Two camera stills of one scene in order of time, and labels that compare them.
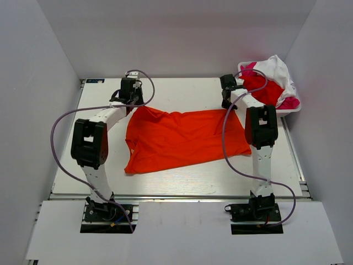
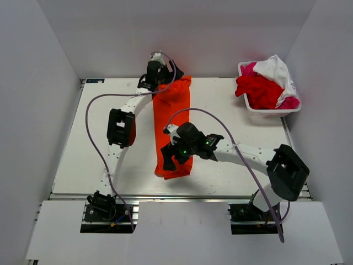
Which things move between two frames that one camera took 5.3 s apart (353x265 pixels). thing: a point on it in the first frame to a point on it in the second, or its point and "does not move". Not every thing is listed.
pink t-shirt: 288,102 does not move
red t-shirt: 268,95 does not move
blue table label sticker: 95,80 does not move
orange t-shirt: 158,139 to 171,105
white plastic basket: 280,112 does not move
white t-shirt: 276,71 does not move
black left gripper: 139,90 to 170,73
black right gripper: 225,105 to 167,153
